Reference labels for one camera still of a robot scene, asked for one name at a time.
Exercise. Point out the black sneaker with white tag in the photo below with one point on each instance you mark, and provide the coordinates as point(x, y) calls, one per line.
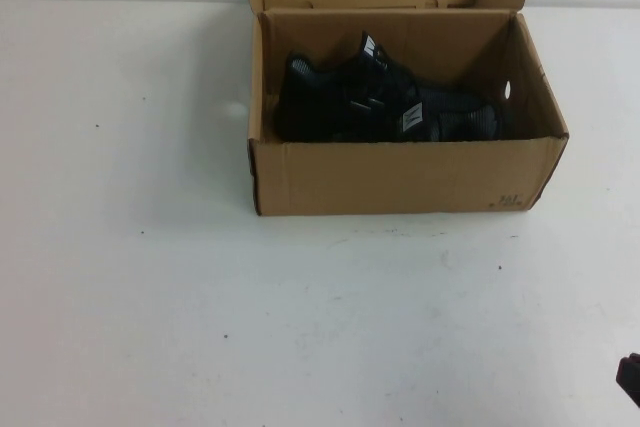
point(465, 122)
point(310, 97)

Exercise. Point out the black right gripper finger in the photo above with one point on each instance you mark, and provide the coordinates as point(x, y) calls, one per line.
point(631, 372)

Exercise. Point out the brown cardboard shoe box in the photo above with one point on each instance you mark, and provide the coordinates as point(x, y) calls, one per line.
point(310, 182)

